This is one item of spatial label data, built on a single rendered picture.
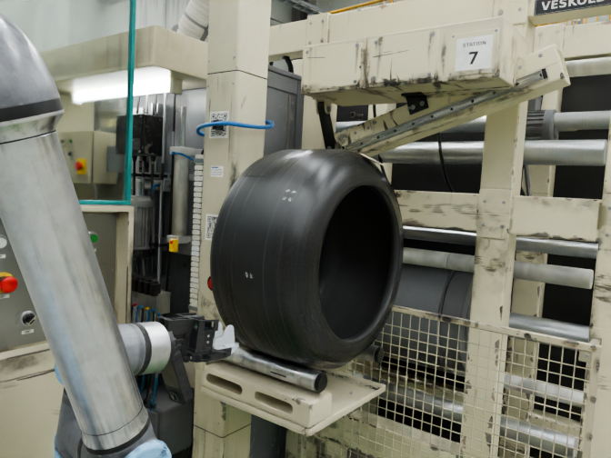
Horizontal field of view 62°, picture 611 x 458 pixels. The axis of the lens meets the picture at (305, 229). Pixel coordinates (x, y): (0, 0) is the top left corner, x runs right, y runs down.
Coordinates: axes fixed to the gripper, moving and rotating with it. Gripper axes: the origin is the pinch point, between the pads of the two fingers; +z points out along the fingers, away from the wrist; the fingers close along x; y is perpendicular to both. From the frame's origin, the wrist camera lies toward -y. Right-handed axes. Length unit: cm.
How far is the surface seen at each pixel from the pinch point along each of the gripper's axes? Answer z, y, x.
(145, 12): 534, 454, 859
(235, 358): 17.3, -7.8, 14.7
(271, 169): 9.9, 40.2, 4.3
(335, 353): 23.6, -1.2, -11.3
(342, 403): 33.9, -15.4, -8.8
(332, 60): 41, 78, 13
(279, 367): 17.6, -6.5, 0.3
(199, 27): 43, 99, 77
